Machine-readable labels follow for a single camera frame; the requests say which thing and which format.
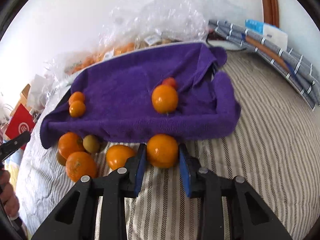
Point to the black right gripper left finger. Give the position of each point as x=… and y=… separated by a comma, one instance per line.
x=75, y=215

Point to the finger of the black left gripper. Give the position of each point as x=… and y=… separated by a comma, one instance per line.
x=11, y=146

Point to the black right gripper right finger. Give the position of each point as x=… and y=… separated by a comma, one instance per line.
x=248, y=215

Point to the smooth orange fruit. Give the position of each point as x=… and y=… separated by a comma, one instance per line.
x=164, y=99
x=162, y=151
x=117, y=156

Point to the small tangerine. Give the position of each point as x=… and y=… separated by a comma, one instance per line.
x=76, y=96
x=77, y=109

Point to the small red apple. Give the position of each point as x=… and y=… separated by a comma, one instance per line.
x=170, y=81

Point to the person's left hand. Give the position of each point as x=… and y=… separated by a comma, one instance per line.
x=8, y=196

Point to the red paper bag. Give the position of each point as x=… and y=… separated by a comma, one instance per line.
x=21, y=121

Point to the large textured orange front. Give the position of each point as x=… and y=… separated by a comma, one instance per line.
x=80, y=164

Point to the green-brown kiwi right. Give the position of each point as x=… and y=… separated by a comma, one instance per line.
x=91, y=144

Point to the green-brown kiwi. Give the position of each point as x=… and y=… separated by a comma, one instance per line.
x=60, y=159
x=91, y=144

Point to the green-brown kiwi left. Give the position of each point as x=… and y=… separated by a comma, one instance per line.
x=60, y=159

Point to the large orange behind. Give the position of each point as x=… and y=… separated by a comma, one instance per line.
x=70, y=143

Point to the white crumpled plastic bag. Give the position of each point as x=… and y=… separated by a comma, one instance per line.
x=39, y=92

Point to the striped bed cover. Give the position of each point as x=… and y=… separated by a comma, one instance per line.
x=275, y=146

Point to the purple towel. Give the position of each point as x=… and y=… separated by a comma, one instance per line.
x=118, y=97

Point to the grey checked folded cloth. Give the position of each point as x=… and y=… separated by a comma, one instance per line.
x=299, y=72

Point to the blue white tissue pack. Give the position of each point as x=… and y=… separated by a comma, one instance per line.
x=270, y=32

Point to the clear plastic bag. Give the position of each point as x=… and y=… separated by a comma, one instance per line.
x=138, y=24

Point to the brown wooden frame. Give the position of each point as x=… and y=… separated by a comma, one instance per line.
x=271, y=12

